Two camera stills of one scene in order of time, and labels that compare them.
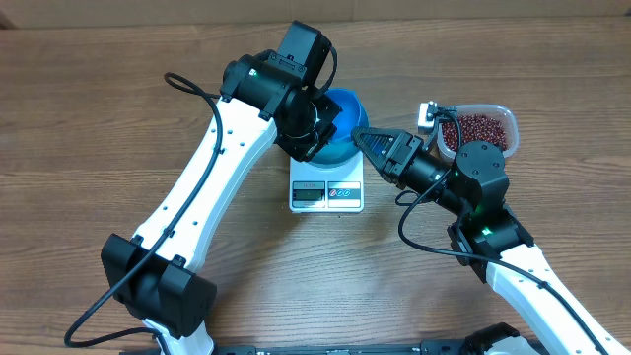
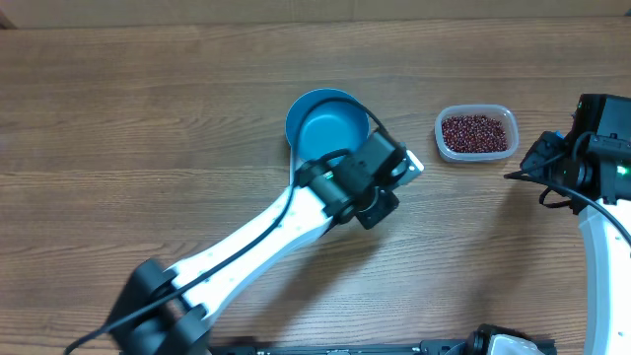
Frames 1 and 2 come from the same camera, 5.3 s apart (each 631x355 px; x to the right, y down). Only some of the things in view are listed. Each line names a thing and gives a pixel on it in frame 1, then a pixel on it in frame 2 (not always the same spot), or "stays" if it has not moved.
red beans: [474, 127] stays
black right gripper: [405, 152] -> [544, 149]
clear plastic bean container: [478, 122] stays
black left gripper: [304, 151] -> [372, 218]
